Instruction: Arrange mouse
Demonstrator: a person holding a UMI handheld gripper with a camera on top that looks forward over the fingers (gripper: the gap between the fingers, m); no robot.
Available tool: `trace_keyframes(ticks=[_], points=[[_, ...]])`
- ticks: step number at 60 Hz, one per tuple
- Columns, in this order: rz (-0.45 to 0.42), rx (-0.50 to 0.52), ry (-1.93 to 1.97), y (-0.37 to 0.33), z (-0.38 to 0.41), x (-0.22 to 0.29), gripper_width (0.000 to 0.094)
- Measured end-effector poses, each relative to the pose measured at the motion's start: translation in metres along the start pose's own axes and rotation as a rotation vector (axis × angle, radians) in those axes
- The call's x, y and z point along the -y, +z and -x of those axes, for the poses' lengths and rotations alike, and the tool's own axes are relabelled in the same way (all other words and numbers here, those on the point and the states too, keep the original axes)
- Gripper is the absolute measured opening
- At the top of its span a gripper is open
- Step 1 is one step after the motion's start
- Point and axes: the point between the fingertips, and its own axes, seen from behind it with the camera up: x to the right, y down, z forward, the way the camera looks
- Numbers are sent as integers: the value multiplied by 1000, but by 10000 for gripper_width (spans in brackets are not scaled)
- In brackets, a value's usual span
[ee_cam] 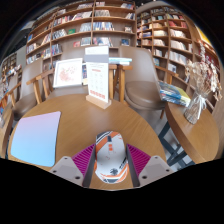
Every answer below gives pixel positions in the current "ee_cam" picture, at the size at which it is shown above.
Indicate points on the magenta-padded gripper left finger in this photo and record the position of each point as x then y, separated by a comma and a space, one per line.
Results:
82, 159

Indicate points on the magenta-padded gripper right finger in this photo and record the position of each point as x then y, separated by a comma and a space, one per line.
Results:
138, 159

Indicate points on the white and orange computer mouse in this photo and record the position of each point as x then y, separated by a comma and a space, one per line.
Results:
111, 156

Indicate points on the pastel blue-pink mouse pad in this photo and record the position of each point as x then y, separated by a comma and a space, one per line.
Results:
35, 138

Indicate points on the round wooden side table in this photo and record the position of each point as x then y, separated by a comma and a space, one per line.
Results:
5, 133
193, 136

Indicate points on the colourful stack of books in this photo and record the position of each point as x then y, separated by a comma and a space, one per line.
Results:
175, 94

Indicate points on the white sign in wooden base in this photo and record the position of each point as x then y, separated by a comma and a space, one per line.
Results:
98, 80

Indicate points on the dark blue book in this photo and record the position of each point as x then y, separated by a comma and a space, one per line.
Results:
85, 74

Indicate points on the white framed floral picture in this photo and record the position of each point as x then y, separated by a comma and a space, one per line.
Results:
68, 72

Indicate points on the glass vase with dried flowers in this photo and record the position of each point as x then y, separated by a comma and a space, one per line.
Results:
200, 86

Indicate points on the light blue book stack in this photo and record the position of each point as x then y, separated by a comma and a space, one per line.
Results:
120, 61

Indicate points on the distant wooden shelf unit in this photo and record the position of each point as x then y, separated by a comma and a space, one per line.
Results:
9, 65

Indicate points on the curved wooden bookshelf unit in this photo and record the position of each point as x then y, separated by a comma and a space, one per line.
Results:
173, 36

